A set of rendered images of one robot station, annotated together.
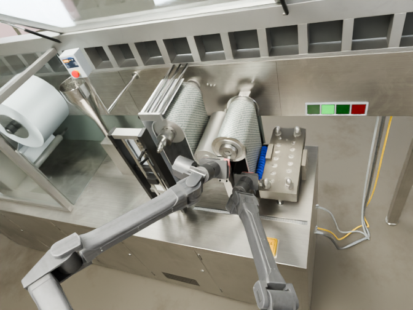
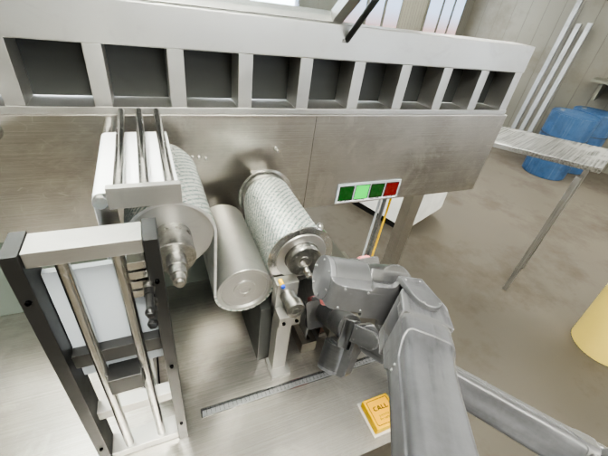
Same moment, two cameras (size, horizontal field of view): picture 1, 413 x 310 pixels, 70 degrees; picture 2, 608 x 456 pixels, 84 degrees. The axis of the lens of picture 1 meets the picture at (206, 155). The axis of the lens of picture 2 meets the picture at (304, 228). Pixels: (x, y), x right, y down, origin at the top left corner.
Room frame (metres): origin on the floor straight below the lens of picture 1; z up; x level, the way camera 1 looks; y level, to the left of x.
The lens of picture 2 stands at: (0.58, 0.39, 1.72)
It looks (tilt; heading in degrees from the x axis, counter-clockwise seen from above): 35 degrees down; 300
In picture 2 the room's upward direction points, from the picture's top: 9 degrees clockwise
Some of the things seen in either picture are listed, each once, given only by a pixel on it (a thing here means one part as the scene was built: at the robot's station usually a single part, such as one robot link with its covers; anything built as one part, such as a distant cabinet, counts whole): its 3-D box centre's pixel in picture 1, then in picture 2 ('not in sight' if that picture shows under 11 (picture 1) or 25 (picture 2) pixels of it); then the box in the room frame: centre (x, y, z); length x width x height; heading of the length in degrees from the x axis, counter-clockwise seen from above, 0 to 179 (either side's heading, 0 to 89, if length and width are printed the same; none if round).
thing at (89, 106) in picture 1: (109, 136); not in sight; (1.34, 0.45, 1.19); 0.14 x 0.14 x 0.57
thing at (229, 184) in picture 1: (228, 184); (282, 331); (0.84, -0.04, 1.05); 0.06 x 0.05 x 0.31; 147
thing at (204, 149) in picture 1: (214, 139); (232, 252); (1.03, -0.06, 1.18); 0.26 x 0.12 x 0.12; 147
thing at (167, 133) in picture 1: (166, 136); (174, 247); (0.97, 0.13, 1.34); 0.06 x 0.06 x 0.06; 57
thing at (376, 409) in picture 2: (267, 246); (380, 413); (0.57, -0.10, 0.91); 0.07 x 0.07 x 0.02; 57
